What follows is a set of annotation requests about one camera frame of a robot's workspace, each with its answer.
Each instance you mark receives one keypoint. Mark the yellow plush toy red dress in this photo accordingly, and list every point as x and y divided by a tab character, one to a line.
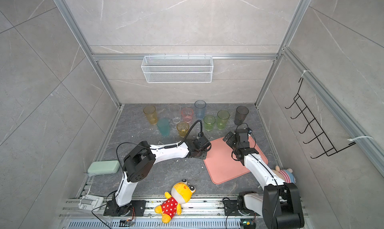
180	194

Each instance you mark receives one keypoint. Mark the short amber glass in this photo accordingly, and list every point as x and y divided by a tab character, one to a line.
183	129

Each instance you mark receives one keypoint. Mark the pink glass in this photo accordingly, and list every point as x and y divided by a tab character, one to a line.
187	114

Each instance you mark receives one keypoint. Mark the pink plastic tray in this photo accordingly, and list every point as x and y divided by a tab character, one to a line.
222	168

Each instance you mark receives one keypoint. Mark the tall green glass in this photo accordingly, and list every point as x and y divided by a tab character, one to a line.
222	119

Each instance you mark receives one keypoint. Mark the clear glass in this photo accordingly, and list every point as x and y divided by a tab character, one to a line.
175	110

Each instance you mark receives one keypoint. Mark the green sponge box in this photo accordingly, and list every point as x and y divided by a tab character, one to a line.
103	168

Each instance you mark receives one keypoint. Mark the small plush doll striped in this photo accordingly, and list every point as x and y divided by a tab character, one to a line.
286	175

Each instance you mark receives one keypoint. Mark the dark grey glass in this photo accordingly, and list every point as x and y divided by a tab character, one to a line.
241	114

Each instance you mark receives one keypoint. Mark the white wire mesh basket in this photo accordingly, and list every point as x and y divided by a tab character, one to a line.
178	69

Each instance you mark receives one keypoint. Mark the teal frosted cup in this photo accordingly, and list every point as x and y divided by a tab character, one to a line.
163	125

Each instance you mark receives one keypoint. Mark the blue tall glass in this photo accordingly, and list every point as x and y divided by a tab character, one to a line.
200	109

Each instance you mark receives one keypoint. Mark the white clip device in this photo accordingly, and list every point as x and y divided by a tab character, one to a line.
90	203

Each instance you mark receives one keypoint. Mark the small green glass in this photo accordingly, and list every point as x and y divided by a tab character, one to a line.
209	122

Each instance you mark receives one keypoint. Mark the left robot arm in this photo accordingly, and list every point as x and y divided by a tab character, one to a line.
139	162

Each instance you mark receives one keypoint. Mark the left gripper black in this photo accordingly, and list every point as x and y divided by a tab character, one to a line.
205	156

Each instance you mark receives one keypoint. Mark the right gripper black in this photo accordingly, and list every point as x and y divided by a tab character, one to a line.
232	139

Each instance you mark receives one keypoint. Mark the tall amber glass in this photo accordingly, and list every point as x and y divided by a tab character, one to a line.
151	114

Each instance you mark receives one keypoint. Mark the black wire hook rack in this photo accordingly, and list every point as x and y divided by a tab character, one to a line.
314	126

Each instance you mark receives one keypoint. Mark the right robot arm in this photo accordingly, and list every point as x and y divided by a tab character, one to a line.
280	205

